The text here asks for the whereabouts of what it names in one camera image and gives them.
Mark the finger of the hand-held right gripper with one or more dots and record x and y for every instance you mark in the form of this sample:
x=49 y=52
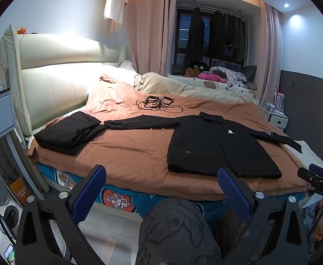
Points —
x=320 y=169
x=307 y=175

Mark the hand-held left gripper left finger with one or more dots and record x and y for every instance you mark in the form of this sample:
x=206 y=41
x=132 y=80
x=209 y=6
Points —
x=88 y=196

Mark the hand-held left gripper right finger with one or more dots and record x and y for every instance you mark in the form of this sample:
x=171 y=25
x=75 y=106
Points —
x=233 y=190

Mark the black coat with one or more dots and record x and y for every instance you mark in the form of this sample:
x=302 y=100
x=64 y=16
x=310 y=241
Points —
x=219 y=149

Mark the folded black clothes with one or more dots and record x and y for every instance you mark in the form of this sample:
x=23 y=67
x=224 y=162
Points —
x=65 y=135

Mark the person's right hand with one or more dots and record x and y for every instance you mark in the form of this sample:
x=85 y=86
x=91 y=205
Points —
x=319 y=233

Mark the blue patterned bed sheet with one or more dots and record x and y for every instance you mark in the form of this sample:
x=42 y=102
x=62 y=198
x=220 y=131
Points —
x=117 y=198

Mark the brown blanket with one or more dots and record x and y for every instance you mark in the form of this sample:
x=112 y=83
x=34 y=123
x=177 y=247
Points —
x=128 y=154

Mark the white nightstand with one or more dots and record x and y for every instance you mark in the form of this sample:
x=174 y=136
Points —
x=278 y=121

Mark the orange paper bag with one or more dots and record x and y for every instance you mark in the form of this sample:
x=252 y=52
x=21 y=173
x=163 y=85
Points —
x=19 y=191

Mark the person's leg in grey pants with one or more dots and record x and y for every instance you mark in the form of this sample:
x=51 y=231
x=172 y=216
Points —
x=175 y=232

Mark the smartphone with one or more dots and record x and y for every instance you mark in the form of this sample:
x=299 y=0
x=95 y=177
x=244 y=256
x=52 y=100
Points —
x=8 y=251

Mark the bear print cream bedding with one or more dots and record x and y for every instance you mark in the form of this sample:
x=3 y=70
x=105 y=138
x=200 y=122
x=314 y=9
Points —
x=227 y=87

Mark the cream padded headboard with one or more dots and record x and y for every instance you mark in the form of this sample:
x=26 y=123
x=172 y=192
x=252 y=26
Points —
x=51 y=88

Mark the floral cloth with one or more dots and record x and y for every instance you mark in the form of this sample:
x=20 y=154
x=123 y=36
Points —
x=234 y=75

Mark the beige duvet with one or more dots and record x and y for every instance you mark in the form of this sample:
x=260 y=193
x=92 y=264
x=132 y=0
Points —
x=178 y=88

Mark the pink cloth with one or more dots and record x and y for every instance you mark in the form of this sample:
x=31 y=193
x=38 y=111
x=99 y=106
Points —
x=209 y=76

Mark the grey pillow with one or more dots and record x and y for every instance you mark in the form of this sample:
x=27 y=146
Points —
x=249 y=72

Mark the dark plush toy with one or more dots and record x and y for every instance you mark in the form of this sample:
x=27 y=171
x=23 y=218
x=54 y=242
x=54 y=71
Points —
x=196 y=68

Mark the dark window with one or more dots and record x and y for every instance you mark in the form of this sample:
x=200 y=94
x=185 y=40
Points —
x=219 y=60

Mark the narrow pink curtain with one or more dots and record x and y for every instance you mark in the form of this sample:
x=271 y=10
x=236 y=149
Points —
x=269 y=47

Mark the cream pillow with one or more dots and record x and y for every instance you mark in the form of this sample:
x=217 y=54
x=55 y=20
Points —
x=128 y=66

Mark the hanging dark olive garment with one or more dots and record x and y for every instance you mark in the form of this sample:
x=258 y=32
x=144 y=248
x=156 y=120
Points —
x=237 y=38

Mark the hanging black garment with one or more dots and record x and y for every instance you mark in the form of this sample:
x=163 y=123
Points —
x=218 y=33

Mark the hanging long dark coat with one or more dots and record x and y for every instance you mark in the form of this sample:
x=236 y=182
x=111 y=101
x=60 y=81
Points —
x=196 y=33

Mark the wide pink curtain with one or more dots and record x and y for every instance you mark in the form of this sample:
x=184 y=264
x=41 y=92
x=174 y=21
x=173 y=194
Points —
x=150 y=33

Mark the orange item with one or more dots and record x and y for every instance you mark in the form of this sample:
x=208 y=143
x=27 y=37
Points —
x=21 y=30

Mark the white hanging shirt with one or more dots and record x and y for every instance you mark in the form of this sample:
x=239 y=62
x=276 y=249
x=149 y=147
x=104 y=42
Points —
x=114 y=2

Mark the black rectangular frame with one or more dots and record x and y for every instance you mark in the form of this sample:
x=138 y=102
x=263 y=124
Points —
x=169 y=99
x=150 y=97

